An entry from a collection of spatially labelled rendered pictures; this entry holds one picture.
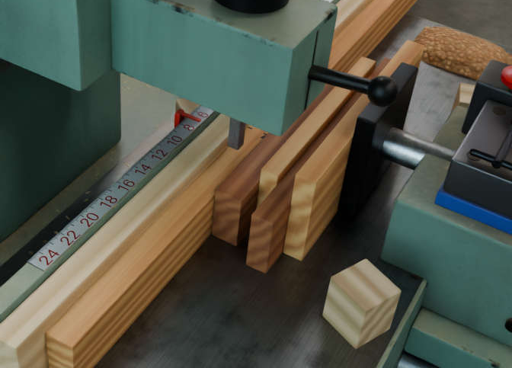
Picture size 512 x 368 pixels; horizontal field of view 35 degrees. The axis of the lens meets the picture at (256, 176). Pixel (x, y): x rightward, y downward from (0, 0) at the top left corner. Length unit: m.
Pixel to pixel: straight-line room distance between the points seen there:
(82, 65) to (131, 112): 0.34
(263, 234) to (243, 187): 0.04
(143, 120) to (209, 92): 0.34
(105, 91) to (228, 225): 0.24
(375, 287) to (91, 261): 0.18
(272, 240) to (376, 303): 0.09
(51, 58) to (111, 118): 0.25
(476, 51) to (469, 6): 2.17
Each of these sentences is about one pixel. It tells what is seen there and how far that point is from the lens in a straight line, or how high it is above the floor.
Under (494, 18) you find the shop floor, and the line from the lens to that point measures 2.98.
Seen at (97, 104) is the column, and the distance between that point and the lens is 0.78.
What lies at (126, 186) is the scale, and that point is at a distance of 0.56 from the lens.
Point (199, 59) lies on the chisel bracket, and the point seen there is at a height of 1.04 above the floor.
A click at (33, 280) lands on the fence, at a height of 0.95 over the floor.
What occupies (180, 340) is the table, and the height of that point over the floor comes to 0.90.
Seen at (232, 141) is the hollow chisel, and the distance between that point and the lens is 0.61.
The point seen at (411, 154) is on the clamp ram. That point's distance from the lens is 0.62.
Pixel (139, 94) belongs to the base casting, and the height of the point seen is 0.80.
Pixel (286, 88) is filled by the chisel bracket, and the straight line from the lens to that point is 0.52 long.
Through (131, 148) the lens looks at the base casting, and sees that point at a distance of 0.84.
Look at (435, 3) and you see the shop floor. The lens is 2.98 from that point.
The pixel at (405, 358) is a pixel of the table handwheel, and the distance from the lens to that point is 0.66.
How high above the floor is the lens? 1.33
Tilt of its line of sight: 40 degrees down
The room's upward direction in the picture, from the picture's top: 7 degrees clockwise
